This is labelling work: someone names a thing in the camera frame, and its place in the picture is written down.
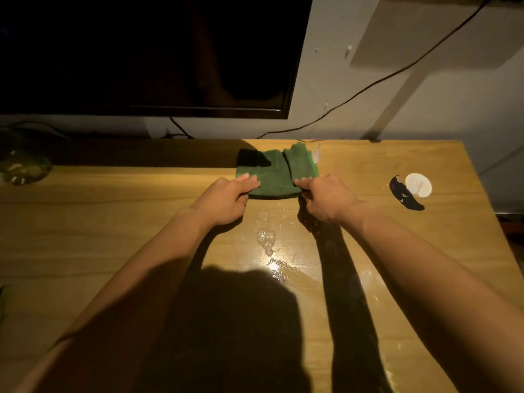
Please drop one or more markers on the person's left hand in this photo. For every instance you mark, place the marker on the person's left hand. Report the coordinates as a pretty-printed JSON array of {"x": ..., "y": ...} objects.
[{"x": 225, "y": 202}]

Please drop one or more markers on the person's right hand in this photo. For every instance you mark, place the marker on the person's right hand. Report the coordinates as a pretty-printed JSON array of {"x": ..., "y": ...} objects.
[{"x": 327, "y": 198}]

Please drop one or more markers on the dark green cloth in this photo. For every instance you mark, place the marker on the dark green cloth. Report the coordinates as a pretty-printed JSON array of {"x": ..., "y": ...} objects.
[{"x": 274, "y": 175}]

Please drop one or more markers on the person's right forearm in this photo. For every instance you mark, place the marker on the person's right forearm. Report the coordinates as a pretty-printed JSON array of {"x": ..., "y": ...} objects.
[{"x": 442, "y": 290}]

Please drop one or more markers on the person's left forearm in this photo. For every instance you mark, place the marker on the person's left forearm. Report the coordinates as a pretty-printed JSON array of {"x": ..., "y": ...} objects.
[{"x": 123, "y": 302}]

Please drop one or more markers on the black curved patch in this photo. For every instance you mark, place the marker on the black curved patch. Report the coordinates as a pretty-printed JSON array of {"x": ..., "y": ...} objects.
[{"x": 399, "y": 193}]

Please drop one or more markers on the white round disc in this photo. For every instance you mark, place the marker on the white round disc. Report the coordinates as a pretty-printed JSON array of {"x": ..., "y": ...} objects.
[{"x": 418, "y": 185}]

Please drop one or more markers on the wooden table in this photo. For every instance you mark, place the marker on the wooden table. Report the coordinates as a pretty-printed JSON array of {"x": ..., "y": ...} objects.
[{"x": 409, "y": 249}]

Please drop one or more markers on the black television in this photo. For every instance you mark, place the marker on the black television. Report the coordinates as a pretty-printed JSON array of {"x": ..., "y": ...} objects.
[{"x": 143, "y": 49}]

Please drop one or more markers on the green drinking glass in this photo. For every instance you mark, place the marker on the green drinking glass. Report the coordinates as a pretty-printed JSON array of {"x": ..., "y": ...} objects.
[{"x": 24, "y": 169}]

